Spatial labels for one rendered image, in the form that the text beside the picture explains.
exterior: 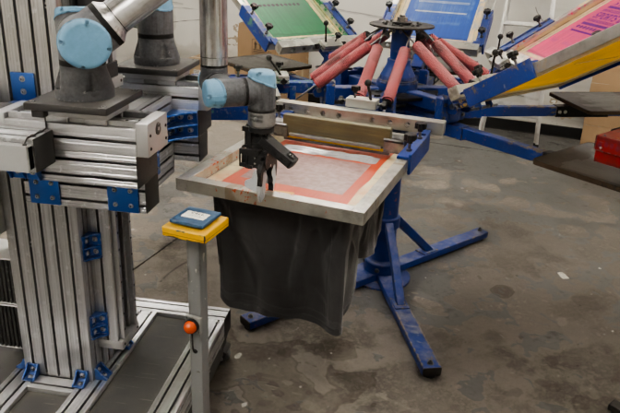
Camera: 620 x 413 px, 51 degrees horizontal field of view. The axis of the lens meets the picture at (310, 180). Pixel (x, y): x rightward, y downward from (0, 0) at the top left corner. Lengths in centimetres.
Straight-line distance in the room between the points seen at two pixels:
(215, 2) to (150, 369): 133
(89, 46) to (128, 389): 125
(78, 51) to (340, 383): 171
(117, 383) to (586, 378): 187
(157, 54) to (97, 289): 79
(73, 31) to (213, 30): 39
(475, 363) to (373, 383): 47
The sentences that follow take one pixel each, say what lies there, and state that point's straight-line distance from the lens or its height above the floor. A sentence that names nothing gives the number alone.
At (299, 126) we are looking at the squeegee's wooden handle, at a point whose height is 102.
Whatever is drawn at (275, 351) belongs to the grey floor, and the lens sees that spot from 289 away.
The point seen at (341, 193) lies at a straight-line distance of 195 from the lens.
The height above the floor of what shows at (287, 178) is 96.
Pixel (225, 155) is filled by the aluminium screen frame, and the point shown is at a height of 99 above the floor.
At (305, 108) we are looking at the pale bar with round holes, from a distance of 261.
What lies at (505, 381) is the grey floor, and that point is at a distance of 289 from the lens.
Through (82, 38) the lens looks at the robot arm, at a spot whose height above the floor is 144.
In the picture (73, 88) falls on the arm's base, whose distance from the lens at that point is 176.
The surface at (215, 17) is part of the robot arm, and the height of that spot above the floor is 146.
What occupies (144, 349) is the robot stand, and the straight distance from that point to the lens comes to 258.
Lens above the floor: 168
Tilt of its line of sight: 21 degrees down
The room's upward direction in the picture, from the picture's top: 2 degrees clockwise
